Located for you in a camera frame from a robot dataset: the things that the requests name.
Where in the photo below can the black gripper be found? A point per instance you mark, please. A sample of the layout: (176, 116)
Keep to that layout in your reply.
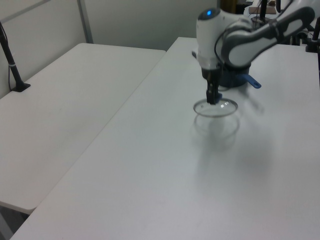
(212, 75)

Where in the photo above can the glass lid with blue knob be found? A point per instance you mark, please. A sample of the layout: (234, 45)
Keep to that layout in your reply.
(225, 110)

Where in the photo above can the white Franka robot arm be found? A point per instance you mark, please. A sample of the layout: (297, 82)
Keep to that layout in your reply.
(207, 37)

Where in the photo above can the thin black stand pole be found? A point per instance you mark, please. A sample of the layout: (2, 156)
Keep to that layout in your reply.
(263, 10)

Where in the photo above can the brown board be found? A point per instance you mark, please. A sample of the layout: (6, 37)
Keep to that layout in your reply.
(271, 9)

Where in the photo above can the white side table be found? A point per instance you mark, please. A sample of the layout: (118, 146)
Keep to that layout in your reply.
(62, 112)

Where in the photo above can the black pole with clamp base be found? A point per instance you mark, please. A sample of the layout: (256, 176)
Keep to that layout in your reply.
(12, 67)

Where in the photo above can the black clamp post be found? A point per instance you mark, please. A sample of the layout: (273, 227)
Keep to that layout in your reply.
(312, 40)

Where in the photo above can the grey partition post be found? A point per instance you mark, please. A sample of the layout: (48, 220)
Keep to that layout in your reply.
(86, 25)

